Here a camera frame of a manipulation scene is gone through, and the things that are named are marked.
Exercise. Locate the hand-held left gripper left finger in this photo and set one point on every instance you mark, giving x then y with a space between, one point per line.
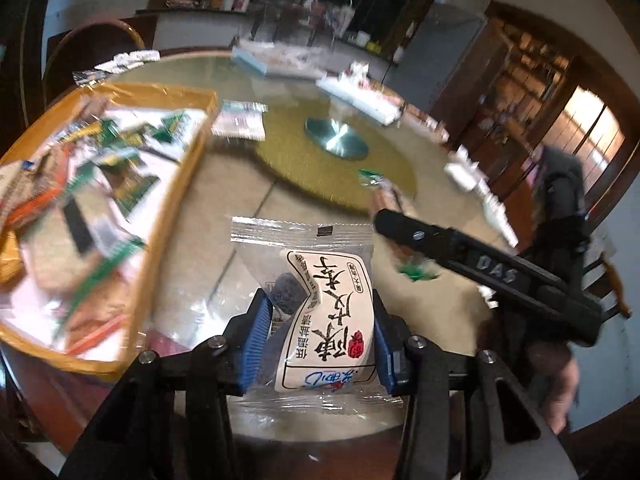
256 347

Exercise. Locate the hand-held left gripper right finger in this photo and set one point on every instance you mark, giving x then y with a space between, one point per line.
386 360

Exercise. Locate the silver turntable hub disc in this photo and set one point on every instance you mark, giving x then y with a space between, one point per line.
337 137

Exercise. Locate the gold glitter turntable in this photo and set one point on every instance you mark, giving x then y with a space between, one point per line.
300 170

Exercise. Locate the empty clear wrappers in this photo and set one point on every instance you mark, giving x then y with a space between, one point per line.
117 65

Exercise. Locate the small green biscuit packet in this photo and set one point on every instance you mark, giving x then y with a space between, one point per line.
385 195

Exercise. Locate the green and white granule sachet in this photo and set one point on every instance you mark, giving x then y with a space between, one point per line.
132 180

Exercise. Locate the red and blue cracker packet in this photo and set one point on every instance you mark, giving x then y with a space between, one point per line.
30 180

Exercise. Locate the dark wooden armchair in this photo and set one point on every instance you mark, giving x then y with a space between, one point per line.
607 280

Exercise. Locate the gold cardboard box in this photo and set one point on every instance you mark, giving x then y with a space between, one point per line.
180 185

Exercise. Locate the clear packet with white label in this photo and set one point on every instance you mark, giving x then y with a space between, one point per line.
320 310

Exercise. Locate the white rectangular cake tray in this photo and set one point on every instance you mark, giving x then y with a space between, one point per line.
360 97

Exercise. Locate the grey refrigerator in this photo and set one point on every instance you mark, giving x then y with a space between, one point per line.
435 50

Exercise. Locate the white tray with clear cover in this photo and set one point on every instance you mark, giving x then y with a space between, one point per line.
277 55

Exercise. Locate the person's right hand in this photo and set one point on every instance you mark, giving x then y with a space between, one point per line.
562 390

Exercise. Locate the small white sachet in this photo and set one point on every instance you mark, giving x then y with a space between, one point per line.
240 120

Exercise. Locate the crumpled tissue with cake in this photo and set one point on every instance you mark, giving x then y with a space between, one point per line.
356 74

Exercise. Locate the white cup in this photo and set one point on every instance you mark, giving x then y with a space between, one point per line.
361 37

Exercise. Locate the pile of white tissues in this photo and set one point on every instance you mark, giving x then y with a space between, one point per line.
470 175

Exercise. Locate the round-back wooden chair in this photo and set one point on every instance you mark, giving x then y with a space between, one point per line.
90 50

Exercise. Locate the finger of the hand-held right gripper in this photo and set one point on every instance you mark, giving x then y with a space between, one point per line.
480 262

